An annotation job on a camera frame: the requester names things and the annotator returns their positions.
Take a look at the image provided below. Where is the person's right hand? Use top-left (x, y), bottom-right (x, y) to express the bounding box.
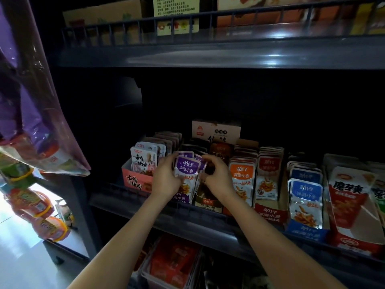
top-left (201, 155), bottom-right (237, 201)

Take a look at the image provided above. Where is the person's left hand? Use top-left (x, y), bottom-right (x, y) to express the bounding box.
top-left (150, 152), bottom-right (183, 201)

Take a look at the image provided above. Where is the handful of purple white packets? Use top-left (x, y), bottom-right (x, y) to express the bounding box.
top-left (174, 151), bottom-right (208, 205)

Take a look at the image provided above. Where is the pink white display carton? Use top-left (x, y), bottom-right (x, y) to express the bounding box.
top-left (122, 130), bottom-right (183, 195)

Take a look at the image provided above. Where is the grey metal store shelf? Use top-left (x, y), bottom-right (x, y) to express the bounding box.
top-left (42, 0), bottom-right (385, 289)

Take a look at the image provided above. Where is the person's left forearm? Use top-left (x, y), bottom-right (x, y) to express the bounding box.
top-left (69, 192), bottom-right (175, 289)

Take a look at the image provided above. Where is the person's right forearm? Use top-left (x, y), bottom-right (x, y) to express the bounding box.
top-left (223, 192), bottom-right (347, 289)

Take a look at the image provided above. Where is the pile of red snack packets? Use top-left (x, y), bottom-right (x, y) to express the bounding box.
top-left (150, 236), bottom-right (202, 287)

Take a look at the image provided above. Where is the row of snack display cartons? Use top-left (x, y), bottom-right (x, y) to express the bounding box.
top-left (174, 120), bottom-right (385, 256)

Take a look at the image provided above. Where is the clear plastic tray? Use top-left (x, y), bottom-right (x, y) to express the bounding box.
top-left (140, 234), bottom-right (205, 289)

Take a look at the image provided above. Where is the small white bottle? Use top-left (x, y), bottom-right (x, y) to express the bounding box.
top-left (55, 200), bottom-right (74, 226)

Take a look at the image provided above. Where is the black low display rack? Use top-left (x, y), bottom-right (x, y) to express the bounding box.
top-left (42, 177), bottom-right (103, 265)

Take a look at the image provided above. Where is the purple clear hanging snack bag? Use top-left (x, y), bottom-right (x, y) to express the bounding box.
top-left (0, 0), bottom-right (91, 176)

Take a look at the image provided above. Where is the yellow label dark carton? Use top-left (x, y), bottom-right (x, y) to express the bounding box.
top-left (153, 0), bottom-right (201, 37)

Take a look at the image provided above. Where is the plain brown carton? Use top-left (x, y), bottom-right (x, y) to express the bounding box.
top-left (63, 0), bottom-right (148, 43)

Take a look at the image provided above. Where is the hanging string of colourful packs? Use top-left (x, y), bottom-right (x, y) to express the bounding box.
top-left (0, 153), bottom-right (72, 241)

